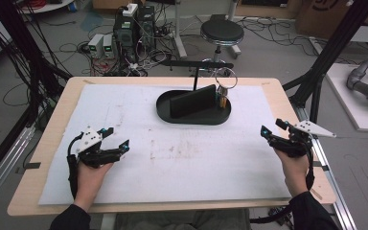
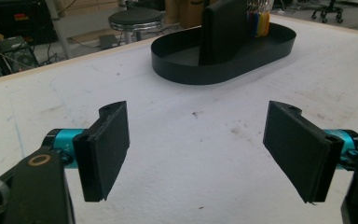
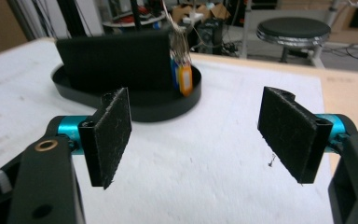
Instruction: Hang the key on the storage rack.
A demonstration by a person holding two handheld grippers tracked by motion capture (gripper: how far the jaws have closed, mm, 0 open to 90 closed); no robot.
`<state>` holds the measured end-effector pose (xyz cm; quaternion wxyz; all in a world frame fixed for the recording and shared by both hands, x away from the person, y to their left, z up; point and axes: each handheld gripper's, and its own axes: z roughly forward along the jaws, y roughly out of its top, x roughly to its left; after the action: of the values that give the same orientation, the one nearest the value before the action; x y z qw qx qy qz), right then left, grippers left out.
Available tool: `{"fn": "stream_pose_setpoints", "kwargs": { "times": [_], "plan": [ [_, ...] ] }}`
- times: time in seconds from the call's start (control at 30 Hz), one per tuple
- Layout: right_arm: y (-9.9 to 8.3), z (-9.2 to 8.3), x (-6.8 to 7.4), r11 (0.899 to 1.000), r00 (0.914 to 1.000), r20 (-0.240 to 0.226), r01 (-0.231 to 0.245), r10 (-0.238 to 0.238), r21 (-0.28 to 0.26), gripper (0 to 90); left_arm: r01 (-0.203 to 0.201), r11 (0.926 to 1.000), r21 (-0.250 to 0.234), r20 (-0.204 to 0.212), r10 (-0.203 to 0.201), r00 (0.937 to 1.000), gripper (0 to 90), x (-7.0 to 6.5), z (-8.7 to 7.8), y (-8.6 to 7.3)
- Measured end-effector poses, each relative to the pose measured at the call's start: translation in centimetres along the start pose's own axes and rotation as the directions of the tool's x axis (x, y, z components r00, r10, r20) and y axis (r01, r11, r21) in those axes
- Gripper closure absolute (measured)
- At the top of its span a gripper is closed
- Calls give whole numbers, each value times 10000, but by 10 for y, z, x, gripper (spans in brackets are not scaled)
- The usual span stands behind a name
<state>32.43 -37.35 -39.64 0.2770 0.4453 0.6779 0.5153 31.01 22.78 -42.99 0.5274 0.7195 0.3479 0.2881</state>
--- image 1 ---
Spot person's legs in grey trousers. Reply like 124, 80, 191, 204
110, 208, 253, 230

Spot black wallet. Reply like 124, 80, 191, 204
169, 83, 219, 120

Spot cardboard box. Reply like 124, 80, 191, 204
294, 0, 368, 40

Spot key ring with coloured tags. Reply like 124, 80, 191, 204
214, 66, 239, 109

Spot left hand-held gripper cable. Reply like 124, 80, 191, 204
66, 133, 86, 199

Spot white platform board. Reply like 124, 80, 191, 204
325, 62, 368, 134

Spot black tape strip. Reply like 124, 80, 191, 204
23, 161, 42, 171
311, 160, 331, 172

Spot black oval tray with hanger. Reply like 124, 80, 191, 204
155, 59, 235, 127

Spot person's left hand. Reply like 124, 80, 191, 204
75, 160, 115, 206

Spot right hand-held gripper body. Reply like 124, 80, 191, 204
268, 119, 337, 159

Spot black metal frame with cables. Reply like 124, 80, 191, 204
0, 0, 74, 190

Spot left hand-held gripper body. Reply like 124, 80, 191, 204
75, 125, 125, 170

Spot white round table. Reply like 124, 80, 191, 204
18, 0, 77, 15

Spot black computer tower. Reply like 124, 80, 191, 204
136, 5, 157, 52
112, 12, 139, 63

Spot tangle of floor cables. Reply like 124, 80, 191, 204
76, 18, 176, 78

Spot white power adapter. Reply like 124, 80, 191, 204
122, 3, 139, 18

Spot white metal stand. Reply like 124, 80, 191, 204
172, 0, 189, 59

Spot black round stool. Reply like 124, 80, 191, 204
199, 18, 245, 71

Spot black metal frame post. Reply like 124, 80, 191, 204
282, 0, 368, 128

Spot right hand-held gripper cable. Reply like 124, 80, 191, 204
249, 137, 316, 224

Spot grey power supply unit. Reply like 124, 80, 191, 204
103, 34, 116, 59
87, 33, 105, 59

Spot black floor cables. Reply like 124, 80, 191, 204
236, 16, 319, 58

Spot person's right hand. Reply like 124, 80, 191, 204
273, 148, 311, 197

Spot white table mat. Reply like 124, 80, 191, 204
37, 83, 293, 206

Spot hand-held gripper cable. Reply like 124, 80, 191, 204
249, 137, 316, 224
66, 133, 86, 199

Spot aluminium rail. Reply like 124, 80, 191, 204
0, 125, 36, 215
294, 104, 358, 230

